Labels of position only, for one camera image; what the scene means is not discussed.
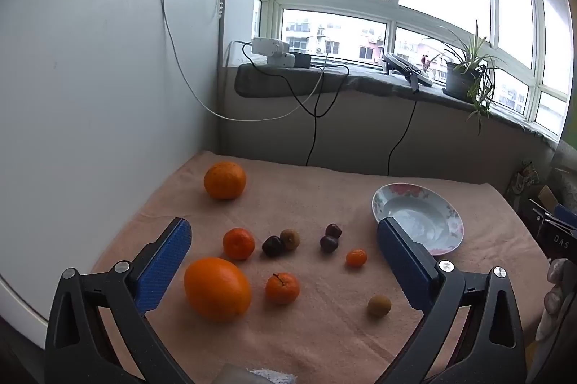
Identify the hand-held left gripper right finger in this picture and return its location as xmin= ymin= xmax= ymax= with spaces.
xmin=378 ymin=216 xmax=528 ymax=384

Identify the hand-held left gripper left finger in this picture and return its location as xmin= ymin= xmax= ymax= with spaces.
xmin=44 ymin=217 xmax=194 ymax=384

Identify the white floral plate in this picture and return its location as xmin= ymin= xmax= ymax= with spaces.
xmin=371 ymin=182 xmax=464 ymax=256

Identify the large smooth orange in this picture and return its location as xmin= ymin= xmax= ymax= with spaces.
xmin=184 ymin=257 xmax=252 ymax=323

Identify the large speckled orange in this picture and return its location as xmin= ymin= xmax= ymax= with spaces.
xmin=204 ymin=161 xmax=247 ymax=200

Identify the small green-stemmed tangerine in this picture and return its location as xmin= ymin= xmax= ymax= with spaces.
xmin=265 ymin=272 xmax=301 ymax=304

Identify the person's right hand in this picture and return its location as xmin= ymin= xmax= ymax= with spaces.
xmin=536 ymin=258 xmax=577 ymax=342

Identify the cardboard box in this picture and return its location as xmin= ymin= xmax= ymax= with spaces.
xmin=537 ymin=185 xmax=560 ymax=209

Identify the green printed package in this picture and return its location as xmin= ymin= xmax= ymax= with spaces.
xmin=505 ymin=161 xmax=542 ymax=204

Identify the pink towel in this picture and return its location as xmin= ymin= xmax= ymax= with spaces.
xmin=90 ymin=150 xmax=553 ymax=384

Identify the potted spider plant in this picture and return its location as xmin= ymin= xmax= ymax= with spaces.
xmin=424 ymin=20 xmax=510 ymax=137

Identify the grey windowsill cloth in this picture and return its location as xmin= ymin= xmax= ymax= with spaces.
xmin=234 ymin=62 xmax=560 ymax=141

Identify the white board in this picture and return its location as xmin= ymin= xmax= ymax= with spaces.
xmin=0 ymin=0 xmax=221 ymax=337

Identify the black tablet stand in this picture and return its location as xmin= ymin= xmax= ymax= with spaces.
xmin=382 ymin=53 xmax=434 ymax=94

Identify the white power strip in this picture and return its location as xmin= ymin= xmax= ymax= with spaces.
xmin=265 ymin=53 xmax=296 ymax=69

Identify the white charger plug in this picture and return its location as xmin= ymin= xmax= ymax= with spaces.
xmin=251 ymin=37 xmax=289 ymax=56

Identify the black power cable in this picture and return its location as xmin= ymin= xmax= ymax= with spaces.
xmin=241 ymin=41 xmax=350 ymax=167

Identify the thin black device cable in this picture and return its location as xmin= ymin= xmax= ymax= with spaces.
xmin=387 ymin=87 xmax=418 ymax=177

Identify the long white cable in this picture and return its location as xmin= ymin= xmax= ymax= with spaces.
xmin=161 ymin=0 xmax=330 ymax=122

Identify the white power strip cord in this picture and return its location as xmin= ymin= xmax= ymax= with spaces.
xmin=224 ymin=40 xmax=254 ymax=68

